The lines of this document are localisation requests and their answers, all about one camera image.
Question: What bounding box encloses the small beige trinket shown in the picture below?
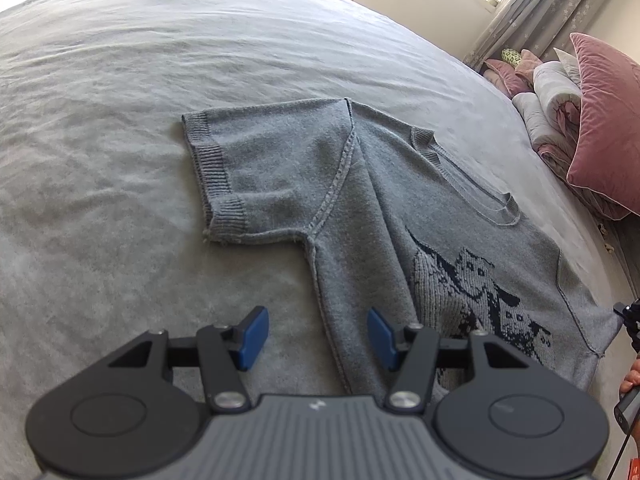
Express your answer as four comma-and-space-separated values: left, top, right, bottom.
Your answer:
597, 222, 618, 253

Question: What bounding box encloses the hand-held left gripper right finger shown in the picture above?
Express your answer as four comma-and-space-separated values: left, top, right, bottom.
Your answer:
366, 307, 532, 415

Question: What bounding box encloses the pink crumpled cushion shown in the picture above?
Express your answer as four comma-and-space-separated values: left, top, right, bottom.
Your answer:
515, 49, 543, 86

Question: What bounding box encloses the grey star curtain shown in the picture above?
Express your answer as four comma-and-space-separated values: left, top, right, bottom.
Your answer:
465, 0, 613, 68

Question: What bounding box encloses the grey knit sweater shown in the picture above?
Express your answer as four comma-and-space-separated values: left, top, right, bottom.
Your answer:
181, 97, 625, 406

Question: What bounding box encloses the grey bed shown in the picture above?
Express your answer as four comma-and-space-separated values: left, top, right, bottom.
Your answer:
0, 0, 640, 480

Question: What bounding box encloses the thin black cable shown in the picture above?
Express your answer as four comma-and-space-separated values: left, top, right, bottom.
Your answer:
606, 430, 632, 480

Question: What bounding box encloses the small pink pillow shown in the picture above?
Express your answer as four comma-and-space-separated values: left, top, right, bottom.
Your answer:
482, 57, 526, 98

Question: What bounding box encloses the large pink velvet pillow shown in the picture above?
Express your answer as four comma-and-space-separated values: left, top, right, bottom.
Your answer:
566, 32, 640, 221

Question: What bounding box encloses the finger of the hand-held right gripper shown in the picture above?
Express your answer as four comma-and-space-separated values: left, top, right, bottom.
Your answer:
612, 299, 640, 353

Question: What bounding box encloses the light grey pillow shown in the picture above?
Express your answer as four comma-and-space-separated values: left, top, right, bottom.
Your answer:
552, 47, 582, 86

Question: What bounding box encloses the person's right hand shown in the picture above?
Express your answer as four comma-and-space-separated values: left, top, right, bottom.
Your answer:
620, 355, 640, 397

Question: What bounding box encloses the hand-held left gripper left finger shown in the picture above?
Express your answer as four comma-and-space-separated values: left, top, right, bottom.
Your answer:
106, 306, 271, 415

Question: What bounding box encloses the folded grey pink quilt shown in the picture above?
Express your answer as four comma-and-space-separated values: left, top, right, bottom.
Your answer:
512, 60, 633, 221

